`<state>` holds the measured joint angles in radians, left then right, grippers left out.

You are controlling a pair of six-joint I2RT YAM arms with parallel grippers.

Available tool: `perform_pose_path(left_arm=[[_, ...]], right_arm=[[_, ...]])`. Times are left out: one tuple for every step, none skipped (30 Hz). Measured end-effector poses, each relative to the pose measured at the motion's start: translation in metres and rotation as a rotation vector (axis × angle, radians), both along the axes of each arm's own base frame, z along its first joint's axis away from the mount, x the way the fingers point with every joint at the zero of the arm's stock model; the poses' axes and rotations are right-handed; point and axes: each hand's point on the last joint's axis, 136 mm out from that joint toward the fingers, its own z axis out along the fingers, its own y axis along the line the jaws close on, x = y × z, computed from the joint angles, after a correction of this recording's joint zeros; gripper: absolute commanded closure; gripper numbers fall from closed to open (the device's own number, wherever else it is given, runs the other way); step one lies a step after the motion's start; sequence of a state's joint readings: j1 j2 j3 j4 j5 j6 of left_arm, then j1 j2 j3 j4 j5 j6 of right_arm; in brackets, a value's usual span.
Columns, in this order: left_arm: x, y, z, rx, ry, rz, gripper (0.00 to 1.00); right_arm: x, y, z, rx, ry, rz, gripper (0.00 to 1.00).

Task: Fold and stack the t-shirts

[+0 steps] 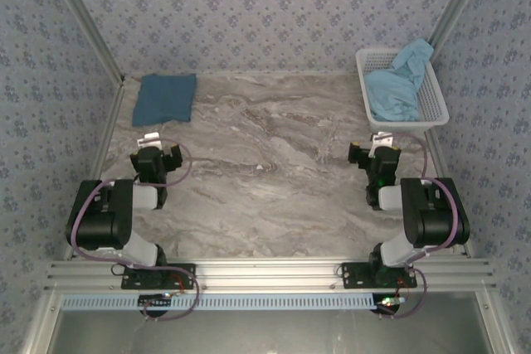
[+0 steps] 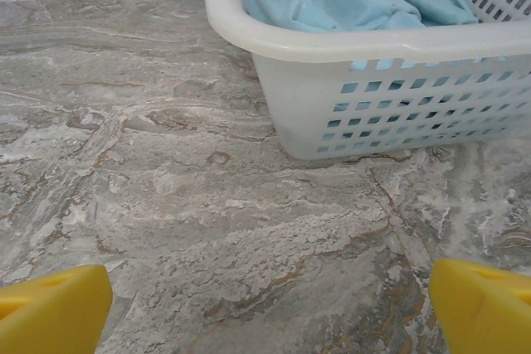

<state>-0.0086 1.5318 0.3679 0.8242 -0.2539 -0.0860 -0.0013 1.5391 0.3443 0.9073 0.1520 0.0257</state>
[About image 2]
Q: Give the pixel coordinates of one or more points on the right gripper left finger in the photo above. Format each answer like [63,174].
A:
[54,312]

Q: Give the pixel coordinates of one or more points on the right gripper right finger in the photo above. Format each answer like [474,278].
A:
[485,312]

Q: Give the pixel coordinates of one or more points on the white plastic basket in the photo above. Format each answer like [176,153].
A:
[332,45]

